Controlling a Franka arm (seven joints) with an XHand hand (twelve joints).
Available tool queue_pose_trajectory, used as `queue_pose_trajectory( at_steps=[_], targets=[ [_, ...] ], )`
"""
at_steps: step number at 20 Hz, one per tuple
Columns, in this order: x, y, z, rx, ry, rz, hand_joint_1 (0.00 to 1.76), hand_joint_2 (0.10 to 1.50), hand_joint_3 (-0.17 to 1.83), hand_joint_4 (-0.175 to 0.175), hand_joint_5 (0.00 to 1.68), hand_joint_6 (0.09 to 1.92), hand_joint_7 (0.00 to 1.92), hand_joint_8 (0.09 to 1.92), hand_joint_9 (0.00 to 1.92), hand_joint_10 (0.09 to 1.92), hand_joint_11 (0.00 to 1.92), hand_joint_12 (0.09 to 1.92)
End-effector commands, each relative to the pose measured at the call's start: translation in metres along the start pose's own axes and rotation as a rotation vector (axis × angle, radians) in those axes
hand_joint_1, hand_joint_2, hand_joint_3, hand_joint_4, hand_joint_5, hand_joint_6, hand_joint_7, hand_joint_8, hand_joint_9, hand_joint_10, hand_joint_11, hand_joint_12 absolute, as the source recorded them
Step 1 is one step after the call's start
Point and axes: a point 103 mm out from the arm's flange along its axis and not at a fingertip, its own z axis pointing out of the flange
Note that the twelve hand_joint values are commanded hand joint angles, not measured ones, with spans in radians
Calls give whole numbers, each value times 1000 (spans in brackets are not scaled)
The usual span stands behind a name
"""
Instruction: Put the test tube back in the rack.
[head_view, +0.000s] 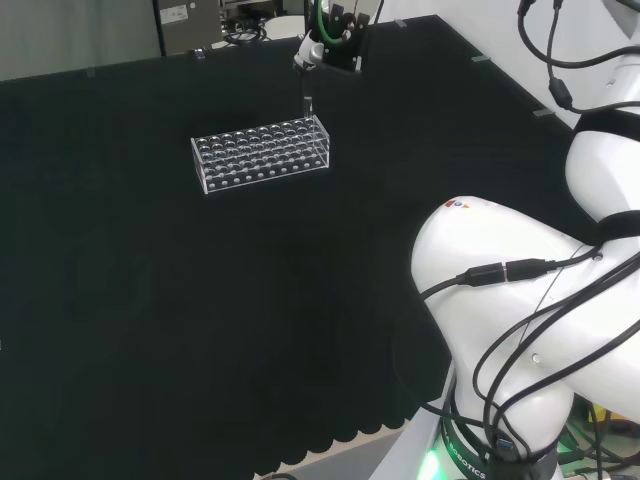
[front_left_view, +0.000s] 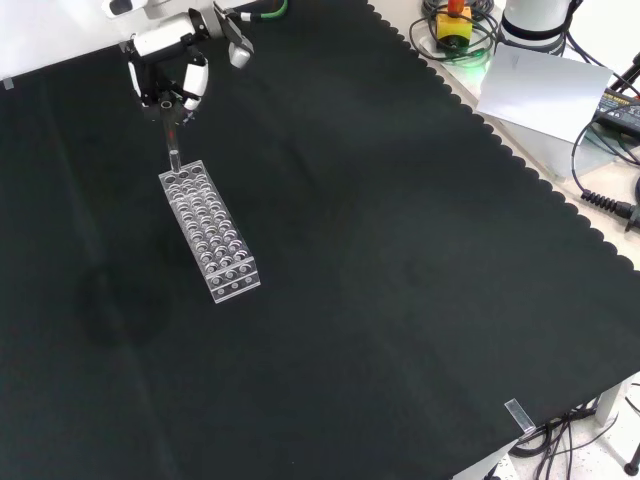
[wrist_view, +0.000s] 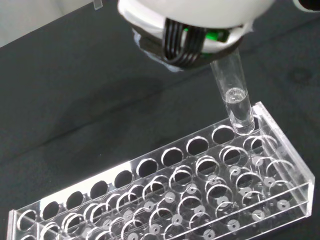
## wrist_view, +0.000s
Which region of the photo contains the black bench cloth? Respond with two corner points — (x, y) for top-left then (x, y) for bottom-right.
(0, 0), (320, 240)

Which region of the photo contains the clear acrylic test tube rack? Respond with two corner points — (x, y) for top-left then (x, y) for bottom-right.
(7, 101), (315, 240)

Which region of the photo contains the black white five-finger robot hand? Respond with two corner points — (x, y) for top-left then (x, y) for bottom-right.
(117, 0), (275, 73)

